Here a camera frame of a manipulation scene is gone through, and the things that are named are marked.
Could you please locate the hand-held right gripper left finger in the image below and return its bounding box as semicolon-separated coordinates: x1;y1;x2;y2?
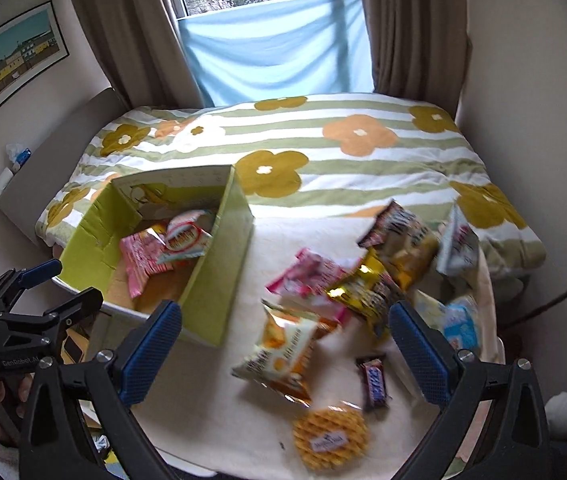
18;300;184;480

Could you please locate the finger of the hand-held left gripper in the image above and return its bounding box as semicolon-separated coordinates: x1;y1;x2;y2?
0;259;63;312
0;287;104;357

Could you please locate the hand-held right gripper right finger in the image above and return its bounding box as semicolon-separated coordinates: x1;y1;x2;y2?
388;301;550;480

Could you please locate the brown chocolate bar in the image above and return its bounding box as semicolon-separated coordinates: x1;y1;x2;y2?
355;354;391;411

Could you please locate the green cardboard box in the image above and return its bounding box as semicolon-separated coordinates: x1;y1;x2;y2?
58;164;255;348

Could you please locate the pale yellow snack packet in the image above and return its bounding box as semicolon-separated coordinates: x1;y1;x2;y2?
413;289;447;331

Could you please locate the light blue snack packet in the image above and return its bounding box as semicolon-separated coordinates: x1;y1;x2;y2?
441;295;481;353

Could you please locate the pink striped snack packet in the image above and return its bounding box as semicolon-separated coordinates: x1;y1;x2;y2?
119;232;174;298

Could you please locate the gold black snack packet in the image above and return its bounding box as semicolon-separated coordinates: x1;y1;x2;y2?
326;250;409;336

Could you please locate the brown yellow snack packet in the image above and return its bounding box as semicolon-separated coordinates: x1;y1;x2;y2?
357;200;440;291

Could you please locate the blue white tissue pack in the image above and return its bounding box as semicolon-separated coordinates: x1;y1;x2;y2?
6;142;32;171

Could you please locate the wrapped round waffle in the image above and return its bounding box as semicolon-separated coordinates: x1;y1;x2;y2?
291;400;371;473

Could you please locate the red white snack packet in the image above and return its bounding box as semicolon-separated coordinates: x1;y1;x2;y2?
156;210;214;266

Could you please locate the orange white snack packet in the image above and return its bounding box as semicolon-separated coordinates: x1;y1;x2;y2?
230;300;339;406

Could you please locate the grey headboard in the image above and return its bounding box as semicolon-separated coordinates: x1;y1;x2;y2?
0;87;131;246

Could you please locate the pink strawberry snack packet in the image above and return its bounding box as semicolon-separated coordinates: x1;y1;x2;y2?
266;247;364;326

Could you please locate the striped floral blanket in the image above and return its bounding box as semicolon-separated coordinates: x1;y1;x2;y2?
36;92;547;281

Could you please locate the framed picture of houses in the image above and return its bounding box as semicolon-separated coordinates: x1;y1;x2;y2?
0;0;70;131

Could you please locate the brown curtain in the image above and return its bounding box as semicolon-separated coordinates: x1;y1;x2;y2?
358;0;467;116
56;0;204;111

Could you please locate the light blue cloth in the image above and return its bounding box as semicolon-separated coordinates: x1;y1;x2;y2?
177;0;375;107

